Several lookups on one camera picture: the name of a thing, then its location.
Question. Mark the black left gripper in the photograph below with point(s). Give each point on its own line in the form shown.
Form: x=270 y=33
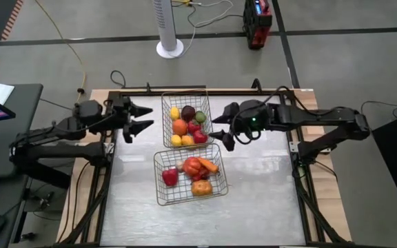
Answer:
x=119 y=112

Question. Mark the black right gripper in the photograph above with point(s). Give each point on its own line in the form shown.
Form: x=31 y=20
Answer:
x=233 y=110

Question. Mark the green lime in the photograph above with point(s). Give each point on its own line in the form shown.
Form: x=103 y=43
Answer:
x=200 y=117

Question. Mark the red apple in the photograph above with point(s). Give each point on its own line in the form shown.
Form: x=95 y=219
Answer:
x=200 y=136

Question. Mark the red strawberry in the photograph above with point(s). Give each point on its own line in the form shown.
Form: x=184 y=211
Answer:
x=194 y=128

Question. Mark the yellow lemon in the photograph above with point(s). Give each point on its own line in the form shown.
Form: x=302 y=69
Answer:
x=176 y=140
x=174 y=113

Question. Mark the dark purple plum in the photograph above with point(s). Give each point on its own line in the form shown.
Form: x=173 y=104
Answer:
x=188 y=113

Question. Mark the orange carrot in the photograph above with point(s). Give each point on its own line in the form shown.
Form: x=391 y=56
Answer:
x=209 y=165

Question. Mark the orange fruit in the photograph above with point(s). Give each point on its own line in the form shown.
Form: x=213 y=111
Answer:
x=180 y=126

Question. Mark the orange ribbed tomato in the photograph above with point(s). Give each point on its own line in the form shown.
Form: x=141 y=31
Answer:
x=192 y=166

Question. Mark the red chili pepper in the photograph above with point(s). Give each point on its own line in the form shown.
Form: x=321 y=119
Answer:
x=196 y=177

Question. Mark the red bell pepper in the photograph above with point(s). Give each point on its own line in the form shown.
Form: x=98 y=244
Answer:
x=170 y=176

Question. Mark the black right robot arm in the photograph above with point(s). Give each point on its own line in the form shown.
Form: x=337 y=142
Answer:
x=322 y=117

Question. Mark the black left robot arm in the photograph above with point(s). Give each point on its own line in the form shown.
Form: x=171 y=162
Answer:
x=64 y=151

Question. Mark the white tower fan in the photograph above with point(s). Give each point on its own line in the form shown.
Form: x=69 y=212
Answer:
x=167 y=27

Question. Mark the red black power station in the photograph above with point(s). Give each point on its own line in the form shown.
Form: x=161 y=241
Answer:
x=257 y=27

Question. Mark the black desk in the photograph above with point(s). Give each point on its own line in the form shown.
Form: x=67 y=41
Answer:
x=9 y=137

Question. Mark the black table frame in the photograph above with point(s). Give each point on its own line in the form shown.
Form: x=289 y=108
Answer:
x=305 y=213

